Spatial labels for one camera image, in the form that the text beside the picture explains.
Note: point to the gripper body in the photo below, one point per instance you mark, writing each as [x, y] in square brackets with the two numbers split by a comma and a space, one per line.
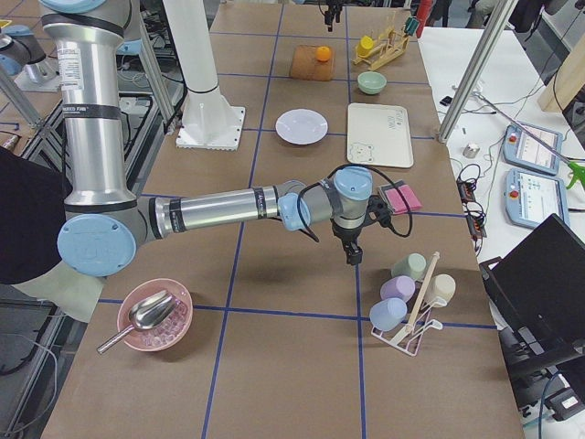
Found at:
[331, 8]
[345, 234]

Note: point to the orange fruit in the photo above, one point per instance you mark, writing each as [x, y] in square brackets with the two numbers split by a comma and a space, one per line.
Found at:
[323, 54]

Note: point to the white round plate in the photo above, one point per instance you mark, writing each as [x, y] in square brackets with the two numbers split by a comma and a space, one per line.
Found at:
[301, 127]

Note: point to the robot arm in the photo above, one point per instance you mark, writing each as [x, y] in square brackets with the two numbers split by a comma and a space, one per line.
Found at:
[106, 222]

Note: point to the cream bear tray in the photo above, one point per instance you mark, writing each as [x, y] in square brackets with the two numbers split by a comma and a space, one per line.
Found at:
[378, 135]

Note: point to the yellow mug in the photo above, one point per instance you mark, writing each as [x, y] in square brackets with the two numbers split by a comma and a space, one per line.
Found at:
[364, 46]

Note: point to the purple cup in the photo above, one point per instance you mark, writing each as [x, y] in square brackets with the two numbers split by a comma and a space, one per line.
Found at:
[401, 287]

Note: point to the wooden cutting board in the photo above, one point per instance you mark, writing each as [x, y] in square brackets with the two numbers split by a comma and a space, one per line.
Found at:
[305, 67]

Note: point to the green cup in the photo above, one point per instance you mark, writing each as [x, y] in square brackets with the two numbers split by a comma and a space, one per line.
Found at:
[413, 265]

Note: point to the grey cloth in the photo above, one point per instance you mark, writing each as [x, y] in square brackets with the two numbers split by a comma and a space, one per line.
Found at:
[382, 189]

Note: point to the blue cup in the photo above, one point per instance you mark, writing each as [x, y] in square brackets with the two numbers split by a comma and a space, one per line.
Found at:
[387, 313]

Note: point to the wooden drying rack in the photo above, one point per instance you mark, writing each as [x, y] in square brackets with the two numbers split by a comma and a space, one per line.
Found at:
[390, 43]

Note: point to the green bowl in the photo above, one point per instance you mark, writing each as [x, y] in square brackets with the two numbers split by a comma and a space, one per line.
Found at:
[371, 82]

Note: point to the beige cup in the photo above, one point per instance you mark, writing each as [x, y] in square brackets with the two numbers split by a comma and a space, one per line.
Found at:
[441, 286]

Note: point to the lower teach pendant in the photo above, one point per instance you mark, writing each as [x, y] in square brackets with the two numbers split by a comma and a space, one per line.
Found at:
[530, 198]

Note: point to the teach pendant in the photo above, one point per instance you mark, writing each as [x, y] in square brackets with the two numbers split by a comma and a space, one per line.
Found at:
[522, 150]
[530, 198]

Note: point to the black laptop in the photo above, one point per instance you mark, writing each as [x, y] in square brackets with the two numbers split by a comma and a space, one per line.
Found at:
[538, 289]

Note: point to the upper teach pendant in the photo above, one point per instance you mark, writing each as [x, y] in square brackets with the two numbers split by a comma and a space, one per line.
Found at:
[522, 150]

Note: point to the metal scoop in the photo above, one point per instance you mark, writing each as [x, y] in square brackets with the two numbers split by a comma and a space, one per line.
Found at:
[145, 315]

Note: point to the pink bowl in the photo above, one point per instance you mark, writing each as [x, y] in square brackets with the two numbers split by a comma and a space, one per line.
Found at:
[166, 324]

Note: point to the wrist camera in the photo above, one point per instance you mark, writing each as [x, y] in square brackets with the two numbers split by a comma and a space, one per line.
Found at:
[378, 212]

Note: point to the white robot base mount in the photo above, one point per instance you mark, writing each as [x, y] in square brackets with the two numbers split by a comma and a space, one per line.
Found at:
[208, 120]

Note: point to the aluminium frame post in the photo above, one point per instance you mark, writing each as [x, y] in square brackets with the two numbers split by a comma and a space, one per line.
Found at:
[484, 48]

